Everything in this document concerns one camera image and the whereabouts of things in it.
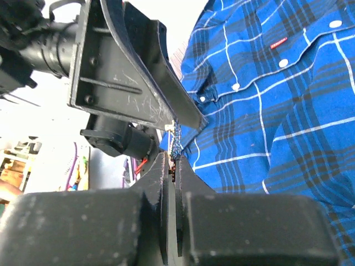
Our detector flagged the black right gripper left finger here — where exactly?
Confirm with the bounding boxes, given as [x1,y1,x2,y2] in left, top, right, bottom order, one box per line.
[1,153,169,265]

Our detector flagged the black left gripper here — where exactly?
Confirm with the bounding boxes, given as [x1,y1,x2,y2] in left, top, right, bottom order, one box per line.
[20,1,178,129]

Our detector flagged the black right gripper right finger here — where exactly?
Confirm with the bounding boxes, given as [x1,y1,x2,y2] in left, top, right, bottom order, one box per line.
[175,157,341,265]

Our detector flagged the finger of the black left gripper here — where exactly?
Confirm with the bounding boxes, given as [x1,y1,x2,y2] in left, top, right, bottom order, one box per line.
[101,1,205,129]

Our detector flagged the silver blue leaf brooch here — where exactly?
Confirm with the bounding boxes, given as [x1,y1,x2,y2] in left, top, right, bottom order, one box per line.
[165,121,182,182]

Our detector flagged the blue plaid shirt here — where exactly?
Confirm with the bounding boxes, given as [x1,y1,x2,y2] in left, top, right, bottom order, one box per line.
[181,1,354,265]

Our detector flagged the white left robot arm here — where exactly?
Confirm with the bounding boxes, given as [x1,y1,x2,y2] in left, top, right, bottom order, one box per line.
[1,1,206,160]

